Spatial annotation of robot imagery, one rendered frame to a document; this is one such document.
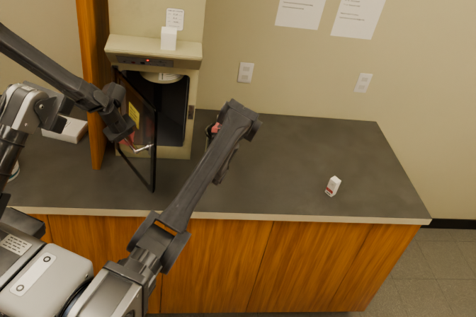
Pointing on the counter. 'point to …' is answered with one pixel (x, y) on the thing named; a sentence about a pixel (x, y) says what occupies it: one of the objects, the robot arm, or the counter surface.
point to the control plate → (145, 61)
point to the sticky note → (134, 114)
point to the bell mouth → (161, 77)
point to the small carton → (168, 38)
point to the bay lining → (164, 95)
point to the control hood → (190, 48)
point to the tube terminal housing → (121, 18)
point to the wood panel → (93, 40)
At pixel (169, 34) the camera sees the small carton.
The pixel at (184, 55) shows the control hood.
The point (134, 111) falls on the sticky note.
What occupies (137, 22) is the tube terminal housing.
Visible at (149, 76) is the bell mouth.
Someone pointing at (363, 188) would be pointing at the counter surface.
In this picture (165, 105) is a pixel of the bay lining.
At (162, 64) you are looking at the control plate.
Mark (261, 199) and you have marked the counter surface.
